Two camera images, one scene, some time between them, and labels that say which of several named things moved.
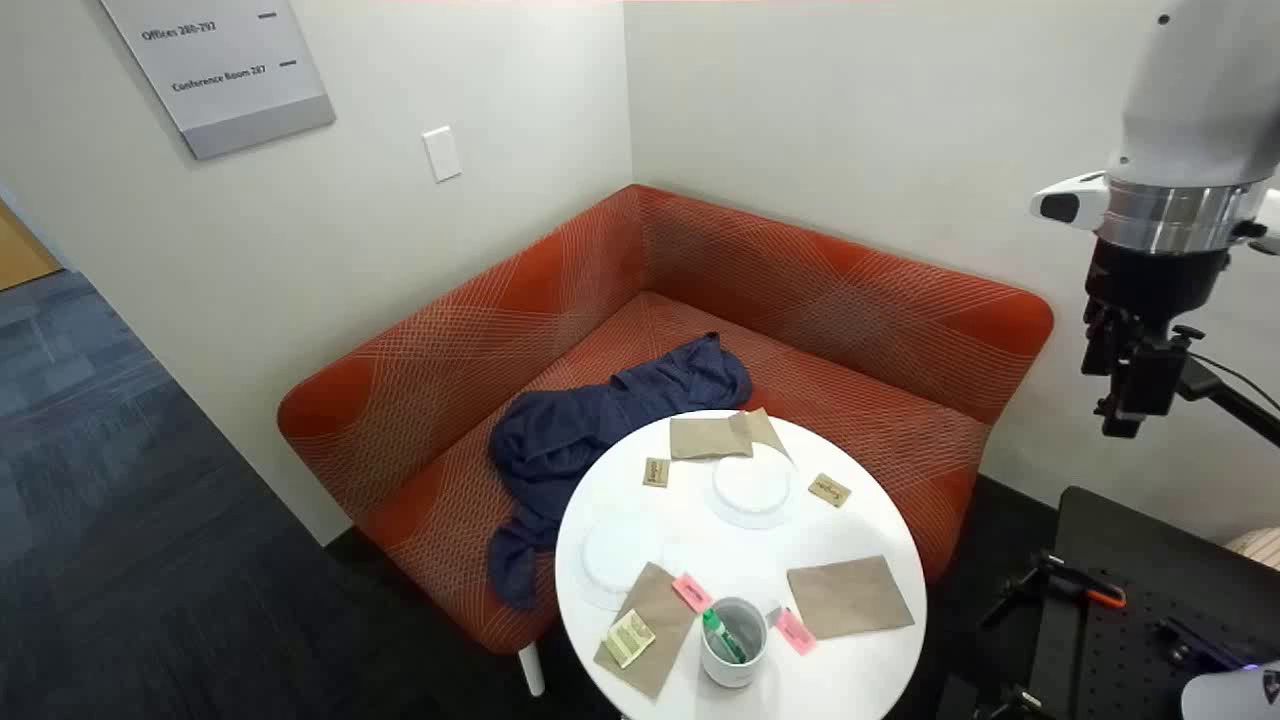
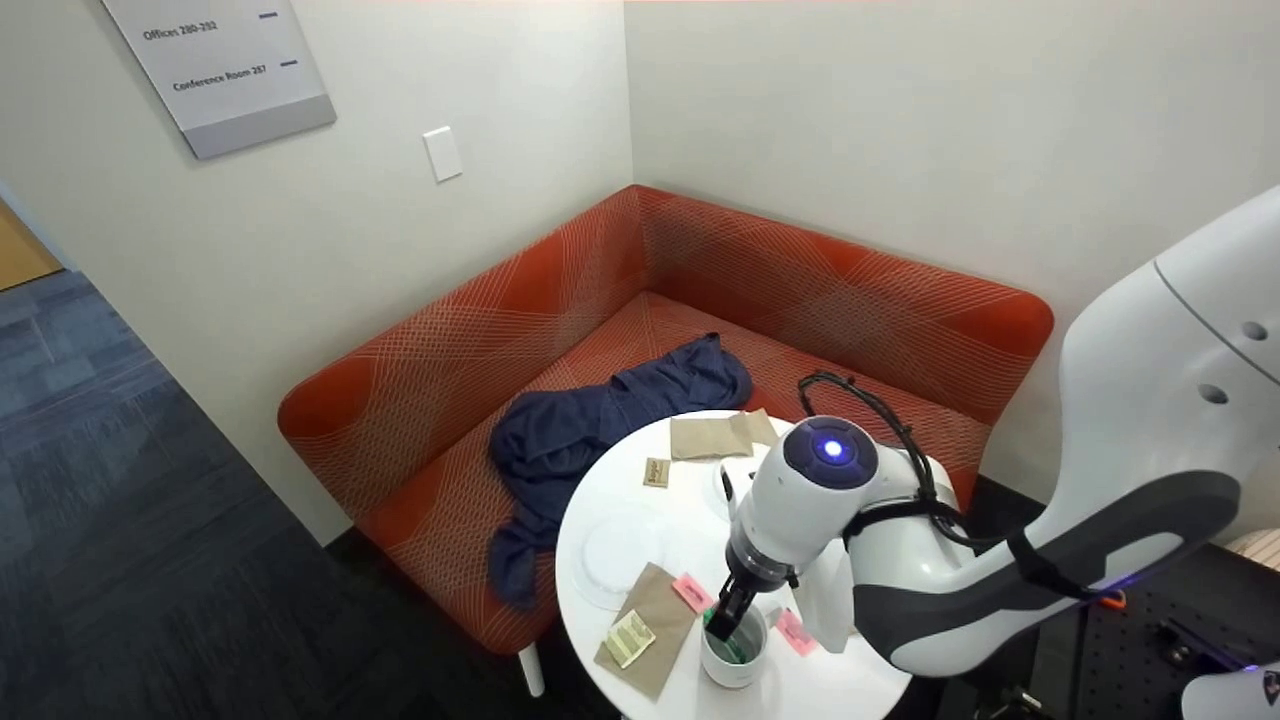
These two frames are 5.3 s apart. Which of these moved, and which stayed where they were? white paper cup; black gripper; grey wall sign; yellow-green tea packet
Moved: black gripper
Stayed: yellow-green tea packet; grey wall sign; white paper cup
